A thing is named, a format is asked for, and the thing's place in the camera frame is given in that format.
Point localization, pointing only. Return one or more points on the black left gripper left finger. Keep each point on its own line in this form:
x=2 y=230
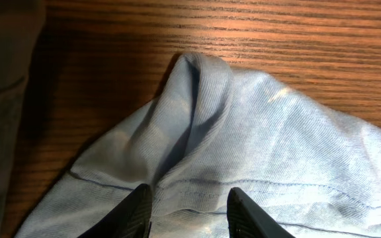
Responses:
x=129 y=219

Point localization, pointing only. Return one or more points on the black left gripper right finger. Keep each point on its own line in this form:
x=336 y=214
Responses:
x=246 y=219

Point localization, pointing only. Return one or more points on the light blue printed t-shirt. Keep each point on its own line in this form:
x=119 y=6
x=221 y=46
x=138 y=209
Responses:
x=314 y=170

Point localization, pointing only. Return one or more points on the folded grey garment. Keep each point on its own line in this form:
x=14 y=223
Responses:
x=20 y=24

